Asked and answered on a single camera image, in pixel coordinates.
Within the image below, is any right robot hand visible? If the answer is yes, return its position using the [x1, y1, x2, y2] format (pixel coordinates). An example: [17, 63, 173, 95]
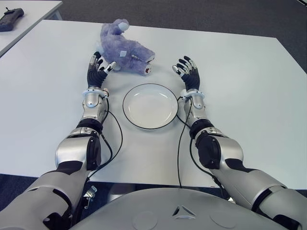
[171, 56, 201, 91]

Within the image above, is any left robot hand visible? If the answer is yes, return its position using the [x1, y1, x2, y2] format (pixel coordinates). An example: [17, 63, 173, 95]
[86, 51, 118, 89]

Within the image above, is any purple plush doll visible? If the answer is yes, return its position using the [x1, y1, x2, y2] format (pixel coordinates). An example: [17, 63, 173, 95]
[94, 19, 156, 77]

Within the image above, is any white plate black rim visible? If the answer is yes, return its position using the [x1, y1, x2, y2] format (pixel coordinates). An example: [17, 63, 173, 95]
[122, 83, 179, 131]

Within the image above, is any white side table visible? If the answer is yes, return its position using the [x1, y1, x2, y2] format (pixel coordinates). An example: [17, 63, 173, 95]
[0, 0, 63, 58]

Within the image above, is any black handheld controller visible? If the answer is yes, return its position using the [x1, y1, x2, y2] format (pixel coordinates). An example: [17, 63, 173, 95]
[0, 7, 25, 32]

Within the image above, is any grey robot torso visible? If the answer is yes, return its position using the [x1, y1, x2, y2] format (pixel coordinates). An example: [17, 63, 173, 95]
[69, 186, 282, 230]

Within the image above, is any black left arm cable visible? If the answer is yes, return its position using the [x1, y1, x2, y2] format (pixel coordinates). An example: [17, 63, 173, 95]
[86, 95, 124, 180]

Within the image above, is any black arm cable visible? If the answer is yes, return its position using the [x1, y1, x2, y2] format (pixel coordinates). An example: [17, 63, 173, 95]
[176, 95, 192, 188]
[86, 95, 124, 180]

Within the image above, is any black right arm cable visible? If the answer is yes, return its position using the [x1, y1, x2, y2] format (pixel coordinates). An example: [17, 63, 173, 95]
[176, 95, 192, 188]

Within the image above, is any metal clamp bracket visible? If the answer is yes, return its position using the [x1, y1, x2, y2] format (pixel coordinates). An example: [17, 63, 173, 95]
[83, 185, 98, 209]

